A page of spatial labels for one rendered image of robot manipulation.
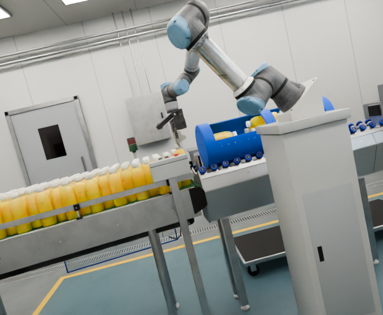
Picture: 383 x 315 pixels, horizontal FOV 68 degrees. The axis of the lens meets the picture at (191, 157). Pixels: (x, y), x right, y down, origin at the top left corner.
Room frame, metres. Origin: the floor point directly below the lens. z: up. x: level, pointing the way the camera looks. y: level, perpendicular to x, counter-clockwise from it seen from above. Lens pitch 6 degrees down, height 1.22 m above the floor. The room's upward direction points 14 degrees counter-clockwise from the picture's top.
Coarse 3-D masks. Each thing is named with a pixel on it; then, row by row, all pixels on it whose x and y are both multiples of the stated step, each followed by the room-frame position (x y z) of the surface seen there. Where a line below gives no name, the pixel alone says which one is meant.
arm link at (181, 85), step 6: (180, 78) 1.52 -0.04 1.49; (186, 78) 1.53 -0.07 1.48; (174, 84) 1.50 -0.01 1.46; (180, 84) 1.47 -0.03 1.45; (186, 84) 1.50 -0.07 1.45; (168, 90) 1.55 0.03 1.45; (174, 90) 1.50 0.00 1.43; (180, 90) 1.48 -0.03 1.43; (186, 90) 1.49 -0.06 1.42; (174, 96) 1.55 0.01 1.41
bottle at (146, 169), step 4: (144, 164) 1.61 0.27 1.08; (148, 164) 1.60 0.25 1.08; (144, 168) 1.59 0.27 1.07; (148, 168) 1.59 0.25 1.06; (144, 172) 1.59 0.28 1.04; (148, 172) 1.58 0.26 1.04; (148, 176) 1.58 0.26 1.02; (148, 180) 1.58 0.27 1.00; (152, 180) 1.58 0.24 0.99; (156, 188) 1.59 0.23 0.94; (152, 192) 1.58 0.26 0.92; (156, 192) 1.58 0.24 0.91
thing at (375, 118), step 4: (372, 104) 2.01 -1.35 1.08; (376, 104) 1.97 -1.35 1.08; (380, 104) 1.95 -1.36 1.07; (368, 108) 2.03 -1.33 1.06; (372, 108) 1.99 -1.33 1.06; (376, 108) 1.96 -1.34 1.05; (380, 108) 1.95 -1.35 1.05; (372, 112) 2.00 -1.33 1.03; (376, 112) 1.97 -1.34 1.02; (380, 112) 1.95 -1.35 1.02; (372, 116) 2.02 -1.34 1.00; (376, 116) 1.99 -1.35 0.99; (380, 116) 1.96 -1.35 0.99; (372, 120) 2.03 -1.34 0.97; (376, 120) 2.00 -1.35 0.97
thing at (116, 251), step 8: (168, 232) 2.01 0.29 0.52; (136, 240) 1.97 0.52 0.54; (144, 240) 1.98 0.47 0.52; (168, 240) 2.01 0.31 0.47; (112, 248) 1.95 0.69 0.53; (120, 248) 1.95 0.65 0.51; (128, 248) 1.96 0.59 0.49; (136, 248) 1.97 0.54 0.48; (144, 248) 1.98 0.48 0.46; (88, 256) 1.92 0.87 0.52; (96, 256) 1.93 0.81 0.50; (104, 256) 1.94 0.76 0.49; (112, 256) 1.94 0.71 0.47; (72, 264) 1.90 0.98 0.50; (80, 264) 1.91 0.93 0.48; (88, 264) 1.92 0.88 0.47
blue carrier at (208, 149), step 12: (276, 108) 1.95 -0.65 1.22; (324, 108) 1.80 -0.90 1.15; (228, 120) 1.89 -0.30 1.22; (240, 120) 1.93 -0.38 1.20; (264, 120) 1.75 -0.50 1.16; (204, 132) 1.69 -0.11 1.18; (216, 132) 1.94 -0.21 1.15; (240, 132) 1.98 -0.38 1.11; (252, 132) 1.70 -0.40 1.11; (204, 144) 1.68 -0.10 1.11; (216, 144) 1.67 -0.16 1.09; (228, 144) 1.68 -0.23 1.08; (240, 144) 1.69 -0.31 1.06; (252, 144) 1.71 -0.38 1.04; (204, 156) 1.76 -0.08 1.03; (216, 156) 1.68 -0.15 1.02; (228, 156) 1.71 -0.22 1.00; (240, 156) 1.74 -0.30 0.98
